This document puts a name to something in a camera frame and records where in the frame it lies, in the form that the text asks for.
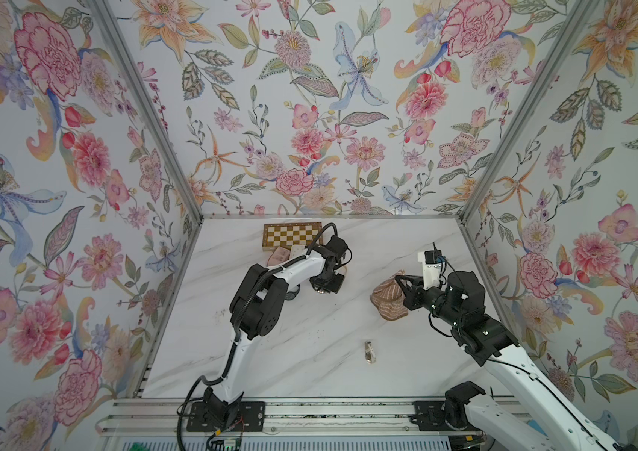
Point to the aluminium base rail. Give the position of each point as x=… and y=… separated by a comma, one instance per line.
x=293, y=424

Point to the black band wristwatch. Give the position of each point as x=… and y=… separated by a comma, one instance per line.
x=292, y=293

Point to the brown striped cloth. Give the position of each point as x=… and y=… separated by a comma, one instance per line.
x=388, y=299

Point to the wooden chessboard box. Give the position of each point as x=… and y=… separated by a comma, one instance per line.
x=287, y=235

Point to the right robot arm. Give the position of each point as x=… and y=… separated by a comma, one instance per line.
x=561, y=426

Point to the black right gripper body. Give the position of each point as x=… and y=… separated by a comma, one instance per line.
x=415, y=293

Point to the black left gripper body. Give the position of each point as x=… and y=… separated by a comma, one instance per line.
x=327, y=283

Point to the white square alarm clock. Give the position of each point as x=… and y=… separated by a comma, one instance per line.
x=297, y=250

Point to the pink toy music box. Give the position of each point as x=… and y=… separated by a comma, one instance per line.
x=279, y=256

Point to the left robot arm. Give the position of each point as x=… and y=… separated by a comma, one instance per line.
x=256, y=308

